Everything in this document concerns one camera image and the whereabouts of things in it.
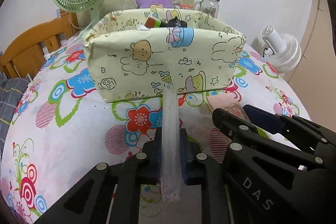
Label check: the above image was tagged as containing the wooden chair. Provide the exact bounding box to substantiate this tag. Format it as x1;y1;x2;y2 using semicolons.
1;10;78;79

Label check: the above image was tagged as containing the toothpick holder orange lid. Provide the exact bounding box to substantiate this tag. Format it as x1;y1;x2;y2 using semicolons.
174;3;194;10

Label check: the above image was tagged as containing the colourful cartoon tissue pack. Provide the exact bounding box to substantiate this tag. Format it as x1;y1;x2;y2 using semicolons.
144;16;167;28

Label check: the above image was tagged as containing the black plastic bag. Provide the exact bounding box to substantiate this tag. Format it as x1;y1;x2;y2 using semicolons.
160;18;187;28

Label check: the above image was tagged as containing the glass jar green lid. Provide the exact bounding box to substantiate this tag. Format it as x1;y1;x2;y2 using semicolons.
194;0;220;18

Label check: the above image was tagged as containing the floral tablecloth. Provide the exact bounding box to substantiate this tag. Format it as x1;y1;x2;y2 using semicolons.
1;35;310;223

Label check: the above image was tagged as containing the grey plaid pillow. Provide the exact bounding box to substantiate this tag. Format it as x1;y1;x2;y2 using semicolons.
0;72;31;152

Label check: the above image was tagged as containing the white clip fan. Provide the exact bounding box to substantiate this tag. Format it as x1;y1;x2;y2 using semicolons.
261;26;302;73

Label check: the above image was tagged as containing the clear plastic tube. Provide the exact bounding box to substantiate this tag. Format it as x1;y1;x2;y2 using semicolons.
160;84;182;202

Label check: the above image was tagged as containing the pink cartoon packet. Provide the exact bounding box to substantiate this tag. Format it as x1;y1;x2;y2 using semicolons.
207;93;248;121

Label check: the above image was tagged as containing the yellow cartoon fabric storage box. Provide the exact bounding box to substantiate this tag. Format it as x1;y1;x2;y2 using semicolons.
82;8;246;102

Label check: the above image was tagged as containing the white fan cable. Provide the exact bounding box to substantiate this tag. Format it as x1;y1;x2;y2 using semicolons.
43;20;95;60

